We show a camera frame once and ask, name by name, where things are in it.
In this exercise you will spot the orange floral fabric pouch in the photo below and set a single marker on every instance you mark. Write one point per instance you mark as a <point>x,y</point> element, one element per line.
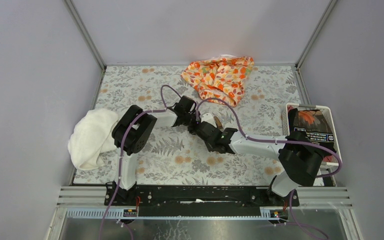
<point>219,78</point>

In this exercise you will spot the white towel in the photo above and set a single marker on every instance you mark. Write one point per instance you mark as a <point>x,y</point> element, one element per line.
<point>92,136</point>

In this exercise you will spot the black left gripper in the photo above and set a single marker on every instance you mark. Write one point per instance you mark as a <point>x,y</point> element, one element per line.
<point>193,114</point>

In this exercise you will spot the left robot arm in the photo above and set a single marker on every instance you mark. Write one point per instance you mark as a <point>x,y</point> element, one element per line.
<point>134,128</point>

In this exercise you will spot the plaid glasses case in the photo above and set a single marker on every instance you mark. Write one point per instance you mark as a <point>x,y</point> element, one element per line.
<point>218,123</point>

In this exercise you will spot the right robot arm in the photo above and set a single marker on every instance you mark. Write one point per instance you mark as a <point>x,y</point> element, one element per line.
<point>300,159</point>

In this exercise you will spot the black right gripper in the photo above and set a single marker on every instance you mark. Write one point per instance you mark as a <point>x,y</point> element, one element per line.
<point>209,147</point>

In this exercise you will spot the white perforated plastic basket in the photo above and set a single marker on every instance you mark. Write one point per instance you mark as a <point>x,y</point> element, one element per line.
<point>326,111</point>

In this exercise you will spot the dark clothing in basket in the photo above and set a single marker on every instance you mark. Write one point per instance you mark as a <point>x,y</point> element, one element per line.
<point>314,124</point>

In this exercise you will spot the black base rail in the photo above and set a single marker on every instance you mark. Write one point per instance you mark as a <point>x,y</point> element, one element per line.
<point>196,201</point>

